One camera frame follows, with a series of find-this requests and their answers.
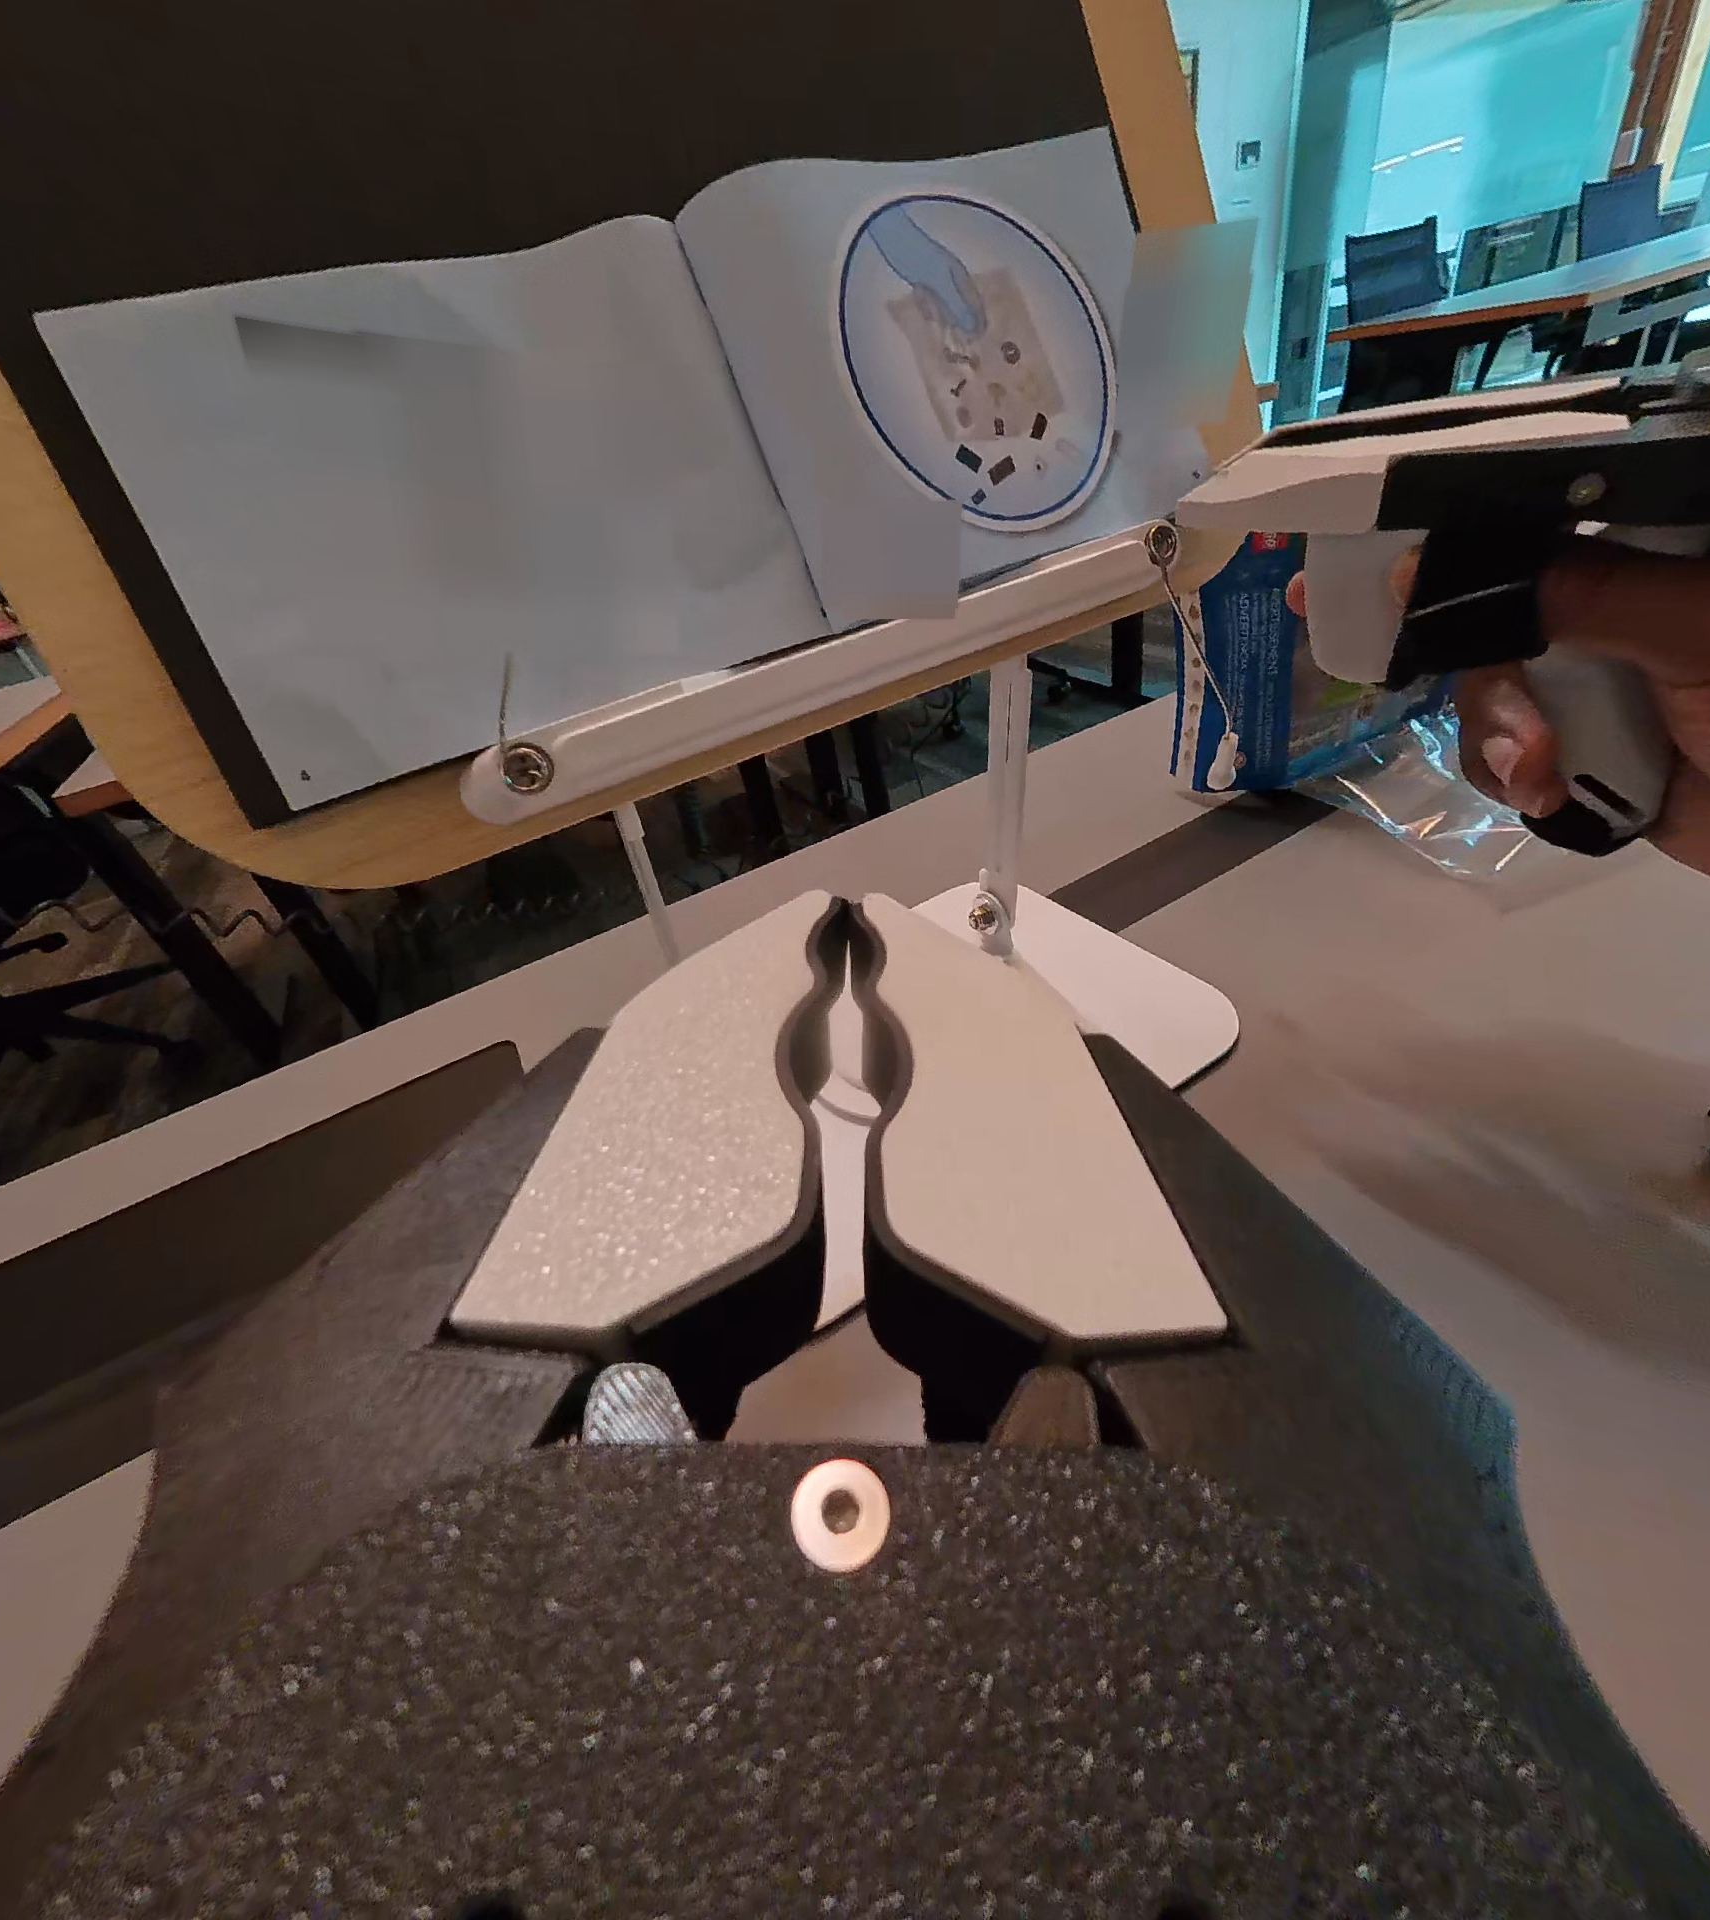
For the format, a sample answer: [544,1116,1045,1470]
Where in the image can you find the person's right hand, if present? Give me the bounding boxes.
[1281,534,1710,912]

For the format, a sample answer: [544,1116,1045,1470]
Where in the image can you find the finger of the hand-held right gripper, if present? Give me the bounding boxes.
[1179,406,1631,547]

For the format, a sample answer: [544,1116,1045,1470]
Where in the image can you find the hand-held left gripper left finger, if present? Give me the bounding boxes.
[450,892,833,1351]

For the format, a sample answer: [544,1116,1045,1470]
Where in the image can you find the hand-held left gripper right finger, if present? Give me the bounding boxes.
[861,892,1236,1351]

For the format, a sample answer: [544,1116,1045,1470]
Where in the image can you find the lego instruction booklet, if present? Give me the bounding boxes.
[36,125,1261,817]

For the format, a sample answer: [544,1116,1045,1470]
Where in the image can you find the long wooden desk black legs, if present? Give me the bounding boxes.
[1330,196,1710,385]

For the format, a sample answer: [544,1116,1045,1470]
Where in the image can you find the clear bag of lego pieces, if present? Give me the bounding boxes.
[1305,706,1554,878]

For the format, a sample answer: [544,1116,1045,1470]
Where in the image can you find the blue lego set box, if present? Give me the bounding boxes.
[1169,534,1457,800]

